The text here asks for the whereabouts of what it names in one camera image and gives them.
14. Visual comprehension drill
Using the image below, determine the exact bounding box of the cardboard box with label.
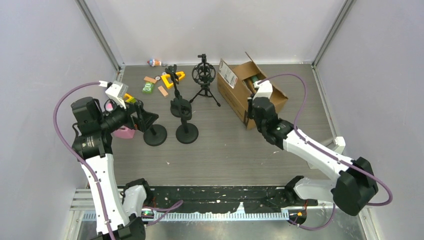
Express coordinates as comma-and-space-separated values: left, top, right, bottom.
217, 58, 267, 130

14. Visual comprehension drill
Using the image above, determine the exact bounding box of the black mic stand round base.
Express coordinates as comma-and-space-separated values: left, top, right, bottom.
165, 64, 192, 121

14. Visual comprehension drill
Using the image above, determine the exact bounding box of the black mic stand wide clip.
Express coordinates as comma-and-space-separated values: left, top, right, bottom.
170, 96, 199, 144

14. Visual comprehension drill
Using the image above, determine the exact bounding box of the black tripod shock mount stand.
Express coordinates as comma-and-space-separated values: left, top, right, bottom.
189, 53, 221, 107

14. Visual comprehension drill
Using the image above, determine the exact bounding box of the black mic stand front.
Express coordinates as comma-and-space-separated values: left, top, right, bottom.
143, 124, 168, 147

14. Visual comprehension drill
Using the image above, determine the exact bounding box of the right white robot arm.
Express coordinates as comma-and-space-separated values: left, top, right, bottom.
247, 97, 379, 216

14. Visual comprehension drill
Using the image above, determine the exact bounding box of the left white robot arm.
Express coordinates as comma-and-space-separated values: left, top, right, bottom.
71, 97, 159, 240

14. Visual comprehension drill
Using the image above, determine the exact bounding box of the pink plastic holder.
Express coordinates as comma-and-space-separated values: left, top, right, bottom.
105, 101, 137, 140

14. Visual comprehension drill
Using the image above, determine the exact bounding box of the yellow green triangle block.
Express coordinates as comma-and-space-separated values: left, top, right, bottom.
123, 93, 137, 104

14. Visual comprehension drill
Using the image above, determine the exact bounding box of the green toy block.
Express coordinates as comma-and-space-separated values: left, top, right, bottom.
142, 82, 155, 94

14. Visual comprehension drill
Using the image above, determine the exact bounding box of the small orange wooden block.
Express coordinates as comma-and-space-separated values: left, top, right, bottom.
157, 85, 169, 97

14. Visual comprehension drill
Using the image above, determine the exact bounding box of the yellow triangle toy block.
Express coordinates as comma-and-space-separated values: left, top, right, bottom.
160, 71, 186, 90

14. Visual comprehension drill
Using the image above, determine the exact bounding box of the small colourful toy figure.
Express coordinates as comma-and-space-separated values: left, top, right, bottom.
147, 58, 163, 67

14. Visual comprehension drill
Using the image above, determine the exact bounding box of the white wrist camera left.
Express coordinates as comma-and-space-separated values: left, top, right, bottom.
99, 80, 128, 109

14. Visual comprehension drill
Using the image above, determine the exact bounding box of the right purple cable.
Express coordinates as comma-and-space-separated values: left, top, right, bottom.
256, 72, 394, 231

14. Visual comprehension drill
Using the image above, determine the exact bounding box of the purple cable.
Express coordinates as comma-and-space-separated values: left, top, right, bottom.
52, 81, 184, 240
256, 72, 394, 231

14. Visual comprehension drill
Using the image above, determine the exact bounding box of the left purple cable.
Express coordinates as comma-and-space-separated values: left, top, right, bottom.
52, 81, 184, 240

